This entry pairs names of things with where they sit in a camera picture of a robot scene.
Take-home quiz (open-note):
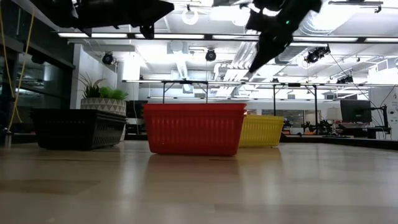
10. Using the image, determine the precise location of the red plastic basket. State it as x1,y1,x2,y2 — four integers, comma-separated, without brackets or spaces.
142,103,248,157

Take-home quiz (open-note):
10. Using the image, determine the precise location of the black background rig frame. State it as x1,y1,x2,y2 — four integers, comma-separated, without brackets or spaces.
161,79,210,104
272,82,319,127

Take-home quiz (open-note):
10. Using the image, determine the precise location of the yellow plastic basket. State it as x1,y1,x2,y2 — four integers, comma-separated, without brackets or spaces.
238,114,285,148

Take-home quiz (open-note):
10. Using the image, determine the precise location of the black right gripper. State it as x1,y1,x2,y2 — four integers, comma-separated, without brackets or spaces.
245,0,323,73

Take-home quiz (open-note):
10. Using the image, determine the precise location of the green succulent plant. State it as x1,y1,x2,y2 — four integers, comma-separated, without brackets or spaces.
79,73,129,100

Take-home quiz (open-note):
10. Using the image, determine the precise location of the grey metal post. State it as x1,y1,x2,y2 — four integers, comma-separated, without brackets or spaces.
2,129,13,149

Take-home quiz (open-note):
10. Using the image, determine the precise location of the yellow cable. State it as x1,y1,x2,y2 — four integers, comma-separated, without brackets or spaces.
0,9,35,131

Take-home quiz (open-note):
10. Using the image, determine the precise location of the black computer monitor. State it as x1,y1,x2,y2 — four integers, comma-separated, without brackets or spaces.
340,99,373,124

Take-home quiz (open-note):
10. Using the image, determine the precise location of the black aluminium table frame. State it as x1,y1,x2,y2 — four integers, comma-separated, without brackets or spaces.
279,134,398,151

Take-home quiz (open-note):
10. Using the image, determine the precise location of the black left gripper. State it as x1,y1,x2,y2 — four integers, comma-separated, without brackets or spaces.
76,0,175,39

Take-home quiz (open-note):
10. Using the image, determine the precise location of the white ceiling ring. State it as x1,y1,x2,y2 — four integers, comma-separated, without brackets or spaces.
181,7,200,26

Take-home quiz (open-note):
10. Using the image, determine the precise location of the white table lamp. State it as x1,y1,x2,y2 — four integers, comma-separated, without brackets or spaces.
325,106,343,135

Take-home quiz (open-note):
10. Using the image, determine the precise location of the black monitor stand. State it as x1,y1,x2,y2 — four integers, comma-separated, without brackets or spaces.
369,104,392,139

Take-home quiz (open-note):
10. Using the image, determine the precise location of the black plastic basket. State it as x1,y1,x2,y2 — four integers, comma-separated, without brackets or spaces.
30,108,127,151

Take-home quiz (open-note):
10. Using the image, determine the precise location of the white patterned plant pot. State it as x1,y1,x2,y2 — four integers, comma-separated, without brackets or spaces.
80,97,127,142

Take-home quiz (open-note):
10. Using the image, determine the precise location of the overhead LED light bar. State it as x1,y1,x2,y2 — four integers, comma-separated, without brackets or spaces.
57,32,398,44

